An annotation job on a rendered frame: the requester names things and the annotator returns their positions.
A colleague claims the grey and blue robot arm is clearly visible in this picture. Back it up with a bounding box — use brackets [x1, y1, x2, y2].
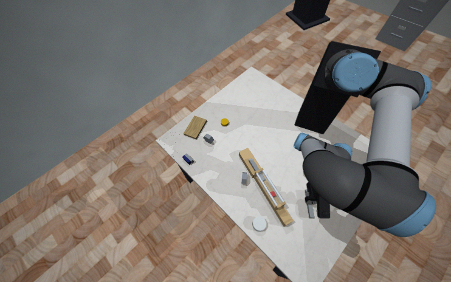
[294, 49, 436, 237]

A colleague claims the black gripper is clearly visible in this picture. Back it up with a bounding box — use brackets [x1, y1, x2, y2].
[305, 182, 317, 205]

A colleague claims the tan wooden block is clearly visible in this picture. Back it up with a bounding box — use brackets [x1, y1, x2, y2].
[184, 116, 207, 139]

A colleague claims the grey cylinder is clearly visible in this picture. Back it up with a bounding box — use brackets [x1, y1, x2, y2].
[252, 216, 266, 232]

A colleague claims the grey square stick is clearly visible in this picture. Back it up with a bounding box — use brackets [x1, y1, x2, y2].
[307, 202, 314, 218]
[249, 158, 259, 171]

